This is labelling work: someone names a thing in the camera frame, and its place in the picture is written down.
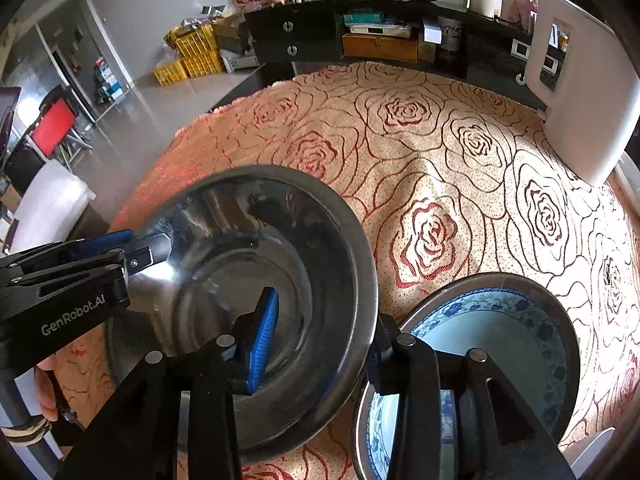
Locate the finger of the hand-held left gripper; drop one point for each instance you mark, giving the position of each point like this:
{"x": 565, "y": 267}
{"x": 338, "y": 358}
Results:
{"x": 107, "y": 241}
{"x": 147, "y": 255}

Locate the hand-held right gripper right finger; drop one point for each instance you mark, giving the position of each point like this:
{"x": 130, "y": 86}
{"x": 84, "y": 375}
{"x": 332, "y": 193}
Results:
{"x": 395, "y": 360}

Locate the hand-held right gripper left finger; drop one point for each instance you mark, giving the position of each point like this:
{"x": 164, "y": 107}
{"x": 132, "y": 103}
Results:
{"x": 262, "y": 340}

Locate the blue patterned ceramic bowl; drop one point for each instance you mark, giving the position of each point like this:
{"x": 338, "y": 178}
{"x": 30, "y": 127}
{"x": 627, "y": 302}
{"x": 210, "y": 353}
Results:
{"x": 500, "y": 340}

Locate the large stainless steel bowl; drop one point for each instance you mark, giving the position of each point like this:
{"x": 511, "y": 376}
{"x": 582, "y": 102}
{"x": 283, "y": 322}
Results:
{"x": 310, "y": 240}

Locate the person's left hand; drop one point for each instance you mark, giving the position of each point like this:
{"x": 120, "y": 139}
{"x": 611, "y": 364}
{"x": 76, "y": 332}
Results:
{"x": 46, "y": 390}

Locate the white cushion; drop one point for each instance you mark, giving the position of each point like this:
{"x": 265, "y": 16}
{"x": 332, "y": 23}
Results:
{"x": 50, "y": 200}

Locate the red chair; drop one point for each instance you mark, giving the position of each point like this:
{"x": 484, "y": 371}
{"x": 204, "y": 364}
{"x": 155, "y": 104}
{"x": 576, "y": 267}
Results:
{"x": 52, "y": 127}

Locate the beige wrist band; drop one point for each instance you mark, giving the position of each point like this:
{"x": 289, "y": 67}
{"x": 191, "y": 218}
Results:
{"x": 27, "y": 432}

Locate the shelf with boxes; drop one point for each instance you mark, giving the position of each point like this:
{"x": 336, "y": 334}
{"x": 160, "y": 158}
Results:
{"x": 107, "y": 80}

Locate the yellow plastic crate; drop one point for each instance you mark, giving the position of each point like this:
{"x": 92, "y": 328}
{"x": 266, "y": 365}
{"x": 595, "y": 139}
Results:
{"x": 202, "y": 64}
{"x": 170, "y": 73}
{"x": 195, "y": 41}

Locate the cardboard box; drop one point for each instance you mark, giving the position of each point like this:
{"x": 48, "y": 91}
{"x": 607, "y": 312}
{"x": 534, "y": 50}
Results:
{"x": 230, "y": 32}

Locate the black low cabinet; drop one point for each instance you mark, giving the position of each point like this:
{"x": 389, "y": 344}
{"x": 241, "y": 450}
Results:
{"x": 270, "y": 25}

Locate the white electric kettle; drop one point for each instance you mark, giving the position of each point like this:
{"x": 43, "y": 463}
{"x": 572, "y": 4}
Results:
{"x": 575, "y": 125}

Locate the wooden box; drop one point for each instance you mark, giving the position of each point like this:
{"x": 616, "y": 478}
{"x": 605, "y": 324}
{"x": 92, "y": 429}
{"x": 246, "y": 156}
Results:
{"x": 380, "y": 47}

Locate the stack of books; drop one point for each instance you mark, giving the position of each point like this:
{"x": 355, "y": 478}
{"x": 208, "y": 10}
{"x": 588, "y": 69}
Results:
{"x": 375, "y": 22}

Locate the white printed jar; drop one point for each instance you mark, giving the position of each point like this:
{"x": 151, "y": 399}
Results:
{"x": 451, "y": 34}

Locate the small white box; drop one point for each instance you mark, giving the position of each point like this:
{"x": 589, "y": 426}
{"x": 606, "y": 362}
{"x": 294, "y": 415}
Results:
{"x": 431, "y": 30}

